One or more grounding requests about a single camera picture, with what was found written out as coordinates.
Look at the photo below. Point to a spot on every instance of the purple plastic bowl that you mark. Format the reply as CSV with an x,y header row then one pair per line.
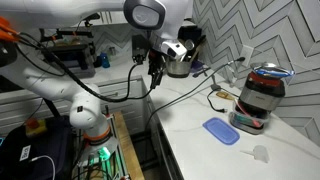
x,y
197,65

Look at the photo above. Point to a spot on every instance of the silver utensil holder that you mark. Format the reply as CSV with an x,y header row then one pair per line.
x,y
178,68

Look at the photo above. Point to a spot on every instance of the white wall outlet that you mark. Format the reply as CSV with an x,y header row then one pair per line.
x,y
247,55

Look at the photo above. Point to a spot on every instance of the blue bottle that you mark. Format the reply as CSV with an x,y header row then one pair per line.
x,y
105,60

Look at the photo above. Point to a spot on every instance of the white drawer cabinet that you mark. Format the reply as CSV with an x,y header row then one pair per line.
x,y
126,100

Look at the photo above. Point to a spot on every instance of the small brown flat item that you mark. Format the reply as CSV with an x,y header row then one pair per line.
x,y
225,96

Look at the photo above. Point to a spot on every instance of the black coffee machine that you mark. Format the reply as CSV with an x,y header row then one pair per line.
x,y
71,56

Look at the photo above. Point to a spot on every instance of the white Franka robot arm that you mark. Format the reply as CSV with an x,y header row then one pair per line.
x,y
33,80

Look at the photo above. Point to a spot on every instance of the robot cart with wooden edge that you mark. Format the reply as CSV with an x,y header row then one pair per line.
x,y
128,146

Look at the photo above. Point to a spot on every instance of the clear container with pens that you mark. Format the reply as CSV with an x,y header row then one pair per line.
x,y
248,120

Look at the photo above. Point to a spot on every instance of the black bag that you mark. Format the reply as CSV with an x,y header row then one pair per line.
x,y
33,153

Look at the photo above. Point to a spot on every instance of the light wooden spoon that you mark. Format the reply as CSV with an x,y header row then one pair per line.
x,y
199,46

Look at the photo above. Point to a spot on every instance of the yellow red emergency stop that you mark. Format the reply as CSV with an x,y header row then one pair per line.
x,y
35,126

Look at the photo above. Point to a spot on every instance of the blue silver packet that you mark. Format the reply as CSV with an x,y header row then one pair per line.
x,y
271,70

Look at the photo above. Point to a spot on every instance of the blue plastic lid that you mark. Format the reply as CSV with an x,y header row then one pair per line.
x,y
221,130

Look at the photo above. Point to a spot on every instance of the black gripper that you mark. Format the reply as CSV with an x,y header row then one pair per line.
x,y
156,63

